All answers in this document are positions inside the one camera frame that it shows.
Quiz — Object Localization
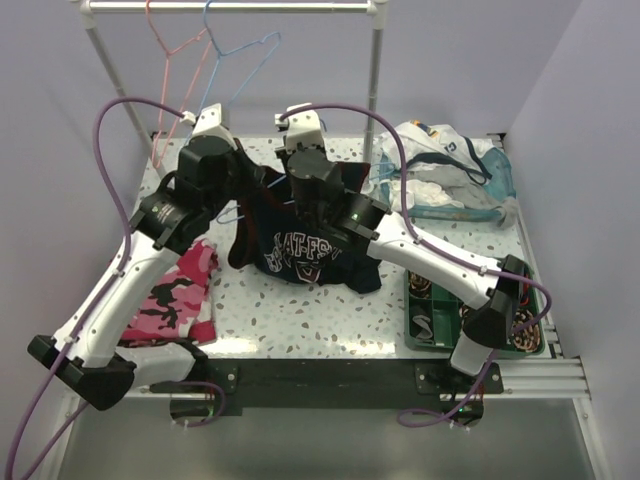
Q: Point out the blue wire hanger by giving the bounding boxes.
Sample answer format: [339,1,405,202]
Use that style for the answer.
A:
[181,1,282,114]
[217,117,401,226]

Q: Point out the navy tank top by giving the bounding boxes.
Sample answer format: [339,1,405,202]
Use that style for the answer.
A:
[228,165,381,294]

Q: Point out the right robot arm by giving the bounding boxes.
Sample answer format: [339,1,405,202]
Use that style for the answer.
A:
[275,147,527,393]

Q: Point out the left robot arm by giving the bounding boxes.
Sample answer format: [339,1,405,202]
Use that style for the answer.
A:
[28,135,263,411]

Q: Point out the white garment in basket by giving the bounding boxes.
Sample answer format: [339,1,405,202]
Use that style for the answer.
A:
[395,120,494,173]

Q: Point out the pink camouflage folded garment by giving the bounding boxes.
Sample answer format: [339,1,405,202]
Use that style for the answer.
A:
[120,240,218,348]

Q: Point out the grey garment in basket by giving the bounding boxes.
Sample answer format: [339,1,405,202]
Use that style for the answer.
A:
[405,166,518,229]

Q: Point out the green compartment tray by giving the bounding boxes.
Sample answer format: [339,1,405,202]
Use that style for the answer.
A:
[404,271,545,359]

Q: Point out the grey white rolled tie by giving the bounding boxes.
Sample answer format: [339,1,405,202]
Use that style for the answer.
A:
[411,311,435,345]

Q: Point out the white clothes rack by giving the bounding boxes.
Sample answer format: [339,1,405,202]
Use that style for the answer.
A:
[69,0,389,196]

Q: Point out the orange navy striped rolled tie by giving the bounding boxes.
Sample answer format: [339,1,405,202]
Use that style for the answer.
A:
[519,283,530,307]

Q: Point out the brown pink floral rolled tie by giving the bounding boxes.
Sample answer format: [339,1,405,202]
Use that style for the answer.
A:
[511,309,542,353]

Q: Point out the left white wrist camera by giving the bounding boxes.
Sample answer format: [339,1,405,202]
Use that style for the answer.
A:
[192,103,232,139]

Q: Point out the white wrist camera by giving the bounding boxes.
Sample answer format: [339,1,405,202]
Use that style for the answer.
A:
[192,103,232,139]
[274,110,324,153]

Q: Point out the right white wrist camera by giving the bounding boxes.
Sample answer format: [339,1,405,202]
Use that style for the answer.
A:
[274,110,324,153]

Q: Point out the pink wire hanger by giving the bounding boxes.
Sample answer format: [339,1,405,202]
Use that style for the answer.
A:
[145,0,211,169]

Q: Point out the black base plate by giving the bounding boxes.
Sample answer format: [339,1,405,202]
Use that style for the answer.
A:
[150,358,475,418]

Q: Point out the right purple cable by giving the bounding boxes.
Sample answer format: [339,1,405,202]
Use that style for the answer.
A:
[277,103,554,427]

